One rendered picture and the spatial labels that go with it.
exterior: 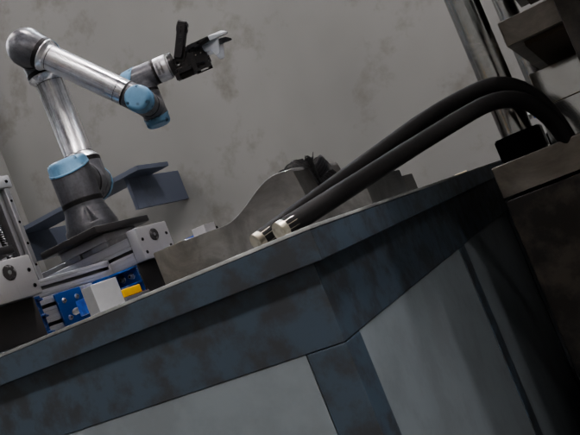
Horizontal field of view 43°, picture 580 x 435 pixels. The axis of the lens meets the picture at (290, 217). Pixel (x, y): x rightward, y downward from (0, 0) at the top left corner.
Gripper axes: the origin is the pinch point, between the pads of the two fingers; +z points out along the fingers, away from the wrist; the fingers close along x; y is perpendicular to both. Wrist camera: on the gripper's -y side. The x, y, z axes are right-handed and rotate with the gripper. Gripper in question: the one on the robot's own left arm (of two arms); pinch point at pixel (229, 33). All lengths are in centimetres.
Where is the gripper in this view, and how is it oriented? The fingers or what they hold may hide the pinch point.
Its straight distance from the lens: 230.1
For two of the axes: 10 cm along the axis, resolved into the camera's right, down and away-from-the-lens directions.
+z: 9.3, -3.8, -0.5
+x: -0.1, 1.1, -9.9
